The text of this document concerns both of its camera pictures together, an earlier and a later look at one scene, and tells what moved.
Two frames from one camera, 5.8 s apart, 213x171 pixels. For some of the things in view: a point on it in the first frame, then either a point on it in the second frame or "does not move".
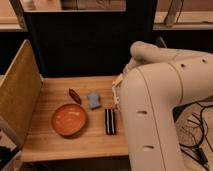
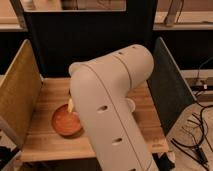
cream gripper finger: x=116 y=91 to x=70 y=105
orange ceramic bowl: x=69 y=119 does not move
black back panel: x=88 y=43 does not move
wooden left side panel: x=19 y=93 does not move
